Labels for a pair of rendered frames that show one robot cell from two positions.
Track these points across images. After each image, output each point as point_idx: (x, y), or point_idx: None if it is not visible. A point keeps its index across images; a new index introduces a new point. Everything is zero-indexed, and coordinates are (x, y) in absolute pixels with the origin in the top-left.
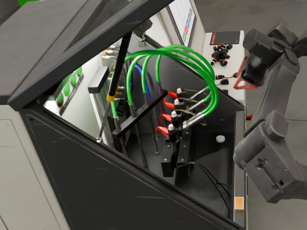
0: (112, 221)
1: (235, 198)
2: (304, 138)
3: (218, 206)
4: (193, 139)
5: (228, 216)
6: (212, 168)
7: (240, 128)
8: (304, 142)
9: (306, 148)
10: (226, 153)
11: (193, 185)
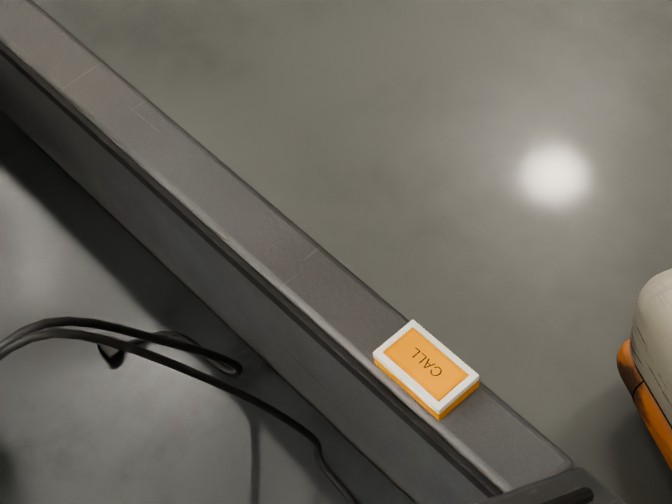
0: None
1: (386, 358)
2: (49, 7)
3: (235, 457)
4: None
5: (332, 469)
6: (18, 303)
7: (18, 15)
8: (65, 20)
9: (86, 34)
10: (12, 190)
11: (11, 454)
